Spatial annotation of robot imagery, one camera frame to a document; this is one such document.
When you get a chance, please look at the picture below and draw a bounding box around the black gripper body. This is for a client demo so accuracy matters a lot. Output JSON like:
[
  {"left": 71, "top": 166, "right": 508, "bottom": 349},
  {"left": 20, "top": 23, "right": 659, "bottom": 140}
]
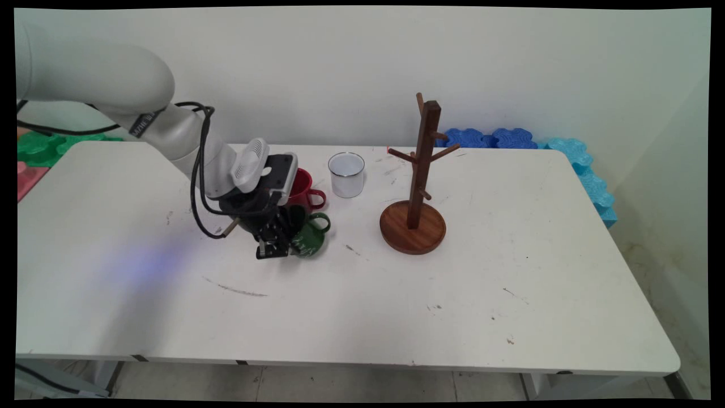
[{"left": 218, "top": 190, "right": 295, "bottom": 239}]

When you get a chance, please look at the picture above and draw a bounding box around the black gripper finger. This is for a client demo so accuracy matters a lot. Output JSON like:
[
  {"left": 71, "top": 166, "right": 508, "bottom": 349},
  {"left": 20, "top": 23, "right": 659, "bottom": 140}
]
[
  {"left": 285, "top": 206, "right": 307, "bottom": 236},
  {"left": 255, "top": 210, "right": 293, "bottom": 261}
]

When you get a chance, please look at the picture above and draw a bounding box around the green enamel mug white print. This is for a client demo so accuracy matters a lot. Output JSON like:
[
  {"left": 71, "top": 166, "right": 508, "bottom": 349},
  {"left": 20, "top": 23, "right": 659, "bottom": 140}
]
[{"left": 286, "top": 205, "right": 332, "bottom": 259}]

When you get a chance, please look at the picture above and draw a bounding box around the red enamel mug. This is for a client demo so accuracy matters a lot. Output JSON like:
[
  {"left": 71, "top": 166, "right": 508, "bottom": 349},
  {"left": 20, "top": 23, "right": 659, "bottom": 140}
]
[{"left": 286, "top": 168, "right": 327, "bottom": 211}]

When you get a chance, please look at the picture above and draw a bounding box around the brown wooden mug tree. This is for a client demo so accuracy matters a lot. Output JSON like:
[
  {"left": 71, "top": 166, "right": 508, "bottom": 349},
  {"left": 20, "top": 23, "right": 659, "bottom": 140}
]
[{"left": 379, "top": 92, "right": 461, "bottom": 256}]

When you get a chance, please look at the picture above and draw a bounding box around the dark blue foam tile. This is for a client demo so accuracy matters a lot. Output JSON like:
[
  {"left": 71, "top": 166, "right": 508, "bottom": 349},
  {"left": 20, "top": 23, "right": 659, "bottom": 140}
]
[
  {"left": 491, "top": 127, "right": 539, "bottom": 150},
  {"left": 441, "top": 128, "right": 494, "bottom": 149}
]

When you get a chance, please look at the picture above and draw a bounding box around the grey table leg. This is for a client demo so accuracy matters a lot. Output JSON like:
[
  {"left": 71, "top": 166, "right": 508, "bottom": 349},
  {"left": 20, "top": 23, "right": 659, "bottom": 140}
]
[
  {"left": 521, "top": 372, "right": 573, "bottom": 400},
  {"left": 16, "top": 359, "right": 123, "bottom": 398}
]

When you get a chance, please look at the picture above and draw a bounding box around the green foam tile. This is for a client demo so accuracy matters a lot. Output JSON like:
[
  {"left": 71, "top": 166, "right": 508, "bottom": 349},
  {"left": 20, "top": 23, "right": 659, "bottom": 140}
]
[{"left": 17, "top": 131, "right": 125, "bottom": 168}]

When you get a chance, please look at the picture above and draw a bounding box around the red foam tile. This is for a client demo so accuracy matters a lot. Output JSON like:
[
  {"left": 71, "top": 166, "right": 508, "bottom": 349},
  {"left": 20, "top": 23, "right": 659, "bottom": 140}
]
[{"left": 17, "top": 161, "right": 51, "bottom": 203}]

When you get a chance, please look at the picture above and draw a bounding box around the light blue foam tile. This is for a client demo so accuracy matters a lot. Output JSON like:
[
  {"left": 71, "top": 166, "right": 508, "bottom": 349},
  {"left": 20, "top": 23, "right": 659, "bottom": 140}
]
[
  {"left": 576, "top": 169, "right": 615, "bottom": 209},
  {"left": 538, "top": 138, "right": 594, "bottom": 174},
  {"left": 595, "top": 204, "right": 619, "bottom": 230}
]

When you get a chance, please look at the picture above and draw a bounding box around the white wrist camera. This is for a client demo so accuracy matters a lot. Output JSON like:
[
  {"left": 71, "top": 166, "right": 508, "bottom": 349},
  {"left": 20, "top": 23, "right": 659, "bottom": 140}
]
[{"left": 229, "top": 138, "right": 299, "bottom": 208}]

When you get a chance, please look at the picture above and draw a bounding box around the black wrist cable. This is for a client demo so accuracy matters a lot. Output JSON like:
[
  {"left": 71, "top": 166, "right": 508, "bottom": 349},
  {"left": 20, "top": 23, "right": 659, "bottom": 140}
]
[{"left": 170, "top": 101, "right": 284, "bottom": 240}]

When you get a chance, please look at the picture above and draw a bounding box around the long black cable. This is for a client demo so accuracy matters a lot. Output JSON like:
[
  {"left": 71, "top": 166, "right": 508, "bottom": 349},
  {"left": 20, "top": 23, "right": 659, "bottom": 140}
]
[{"left": 16, "top": 99, "right": 123, "bottom": 137}]

